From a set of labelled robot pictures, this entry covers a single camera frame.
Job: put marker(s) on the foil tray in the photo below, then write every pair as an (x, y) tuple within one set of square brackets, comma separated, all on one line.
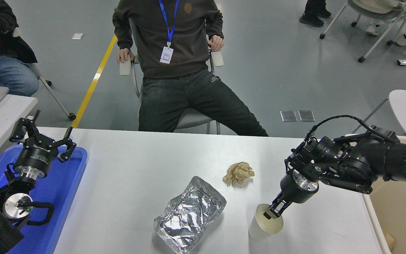
[(189, 218)]

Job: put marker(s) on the metal floor plate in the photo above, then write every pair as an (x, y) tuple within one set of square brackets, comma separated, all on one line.
[(288, 116), (306, 115)]

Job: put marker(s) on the lanyard person's left hand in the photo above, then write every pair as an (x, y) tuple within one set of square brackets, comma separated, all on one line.
[(217, 42)]

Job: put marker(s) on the tan scrap in bin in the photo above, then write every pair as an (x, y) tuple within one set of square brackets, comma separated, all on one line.
[(389, 241)]

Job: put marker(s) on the grey wheeled chair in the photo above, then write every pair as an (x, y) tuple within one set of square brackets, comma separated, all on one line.
[(53, 93)]

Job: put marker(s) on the large pale bin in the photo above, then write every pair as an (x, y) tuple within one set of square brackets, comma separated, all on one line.
[(400, 218)]

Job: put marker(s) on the tan paper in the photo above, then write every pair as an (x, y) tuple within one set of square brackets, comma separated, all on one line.
[(238, 173)]

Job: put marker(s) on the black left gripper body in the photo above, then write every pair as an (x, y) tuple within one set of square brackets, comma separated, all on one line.
[(35, 157)]

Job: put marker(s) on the blue plastic tray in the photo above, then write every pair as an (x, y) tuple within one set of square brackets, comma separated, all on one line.
[(62, 197)]

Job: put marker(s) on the person in blue jeans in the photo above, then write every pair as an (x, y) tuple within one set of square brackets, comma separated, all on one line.
[(2, 74)]

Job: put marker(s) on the white framed wheeled chair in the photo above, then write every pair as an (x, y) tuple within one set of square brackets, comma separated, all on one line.
[(375, 14)]

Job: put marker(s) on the person in black shoes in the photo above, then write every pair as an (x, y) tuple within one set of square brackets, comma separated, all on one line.
[(314, 19)]

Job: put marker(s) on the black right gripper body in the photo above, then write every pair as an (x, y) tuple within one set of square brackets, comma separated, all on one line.
[(294, 194)]

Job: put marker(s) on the cream paper cup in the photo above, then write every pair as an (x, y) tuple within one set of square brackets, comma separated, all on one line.
[(259, 229)]

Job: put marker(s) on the lanyard person's right hand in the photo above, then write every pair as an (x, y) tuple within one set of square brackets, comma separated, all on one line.
[(123, 54)]

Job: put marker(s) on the grey chair with white armrests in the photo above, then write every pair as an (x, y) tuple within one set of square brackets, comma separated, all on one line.
[(192, 120)]

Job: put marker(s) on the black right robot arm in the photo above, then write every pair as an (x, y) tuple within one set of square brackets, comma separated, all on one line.
[(393, 158)]

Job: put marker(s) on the white side table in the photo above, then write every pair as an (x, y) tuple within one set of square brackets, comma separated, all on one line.
[(12, 113)]

